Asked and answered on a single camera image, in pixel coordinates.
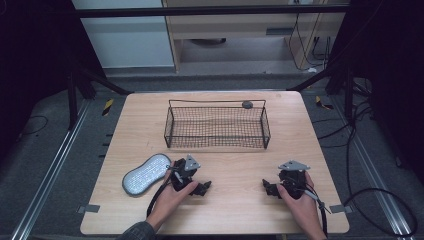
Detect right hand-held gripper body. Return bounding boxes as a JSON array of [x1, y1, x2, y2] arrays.
[[277, 159, 311, 201]]

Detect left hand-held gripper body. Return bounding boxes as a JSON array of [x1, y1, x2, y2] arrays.
[[169, 153, 202, 193]]

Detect person's right hand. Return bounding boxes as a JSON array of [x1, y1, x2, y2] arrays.
[[276, 171, 327, 240]]

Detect person's left hand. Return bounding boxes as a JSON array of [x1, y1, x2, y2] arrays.
[[145, 161, 200, 232]]

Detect grey oval textured pad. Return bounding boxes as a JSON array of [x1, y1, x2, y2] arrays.
[[121, 152, 173, 197]]

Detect yellow black striped tape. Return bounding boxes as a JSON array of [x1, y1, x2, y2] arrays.
[[314, 95, 335, 111], [101, 98, 115, 117]]

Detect black metal stand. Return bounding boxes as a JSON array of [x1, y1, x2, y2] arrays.
[[65, 61, 135, 132], [285, 59, 356, 122]]

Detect white cabinet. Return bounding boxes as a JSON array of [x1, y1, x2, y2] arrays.
[[71, 0, 176, 70]]

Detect black curtain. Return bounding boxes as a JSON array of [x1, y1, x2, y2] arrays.
[[324, 0, 424, 188], [0, 0, 107, 164]]

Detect light wooden desk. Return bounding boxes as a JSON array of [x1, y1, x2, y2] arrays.
[[161, 0, 352, 74]]

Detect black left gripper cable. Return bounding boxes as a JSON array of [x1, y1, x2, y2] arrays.
[[146, 181, 174, 218]]

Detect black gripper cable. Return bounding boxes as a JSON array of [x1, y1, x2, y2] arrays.
[[146, 181, 174, 218], [302, 188, 332, 238]]

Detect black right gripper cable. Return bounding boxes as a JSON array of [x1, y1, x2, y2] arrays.
[[302, 188, 332, 238]]

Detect grey metal table bracket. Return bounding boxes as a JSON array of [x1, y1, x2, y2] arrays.
[[77, 204, 101, 215], [329, 204, 353, 215]]

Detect black wire mesh basket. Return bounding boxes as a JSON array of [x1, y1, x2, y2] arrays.
[[163, 99, 272, 150]]

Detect aluminium floor rail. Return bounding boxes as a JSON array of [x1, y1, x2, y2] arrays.
[[9, 99, 92, 240], [333, 99, 416, 240]]

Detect black looped floor cable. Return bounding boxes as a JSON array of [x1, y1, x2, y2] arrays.
[[342, 187, 419, 238]]

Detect black cables under desk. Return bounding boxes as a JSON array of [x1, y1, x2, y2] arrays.
[[287, 12, 335, 73]]

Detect thin black floor cable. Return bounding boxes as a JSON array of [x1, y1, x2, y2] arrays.
[[18, 114, 50, 137]]

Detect black horizontal frame bar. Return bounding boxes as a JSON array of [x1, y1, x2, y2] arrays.
[[71, 4, 352, 19]]

